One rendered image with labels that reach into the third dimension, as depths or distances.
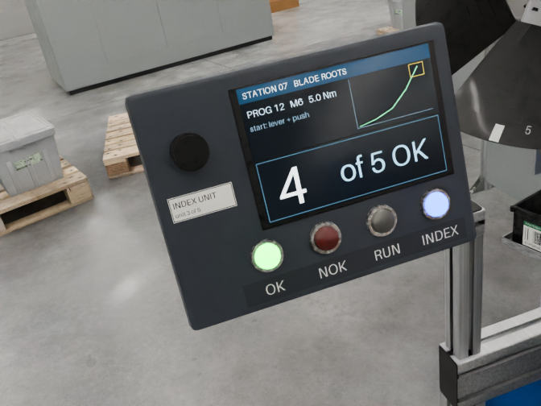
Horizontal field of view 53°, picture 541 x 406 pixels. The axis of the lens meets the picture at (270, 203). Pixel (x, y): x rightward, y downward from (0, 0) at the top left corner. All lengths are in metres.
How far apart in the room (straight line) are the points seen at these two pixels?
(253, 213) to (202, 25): 6.27
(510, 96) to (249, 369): 1.28
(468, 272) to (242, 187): 0.30
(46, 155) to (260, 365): 2.06
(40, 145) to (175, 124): 3.09
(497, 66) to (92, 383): 1.67
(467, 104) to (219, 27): 5.78
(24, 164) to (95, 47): 3.03
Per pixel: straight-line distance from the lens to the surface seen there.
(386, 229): 0.45
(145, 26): 6.44
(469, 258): 0.63
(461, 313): 0.65
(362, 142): 0.44
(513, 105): 1.08
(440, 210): 0.47
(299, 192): 0.43
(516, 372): 0.77
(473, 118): 1.09
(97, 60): 6.35
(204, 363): 2.03
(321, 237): 0.43
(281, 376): 1.91
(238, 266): 0.43
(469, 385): 0.73
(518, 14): 1.27
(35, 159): 3.50
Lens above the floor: 1.35
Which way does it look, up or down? 27 degrees down
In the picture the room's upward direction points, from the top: 10 degrees counter-clockwise
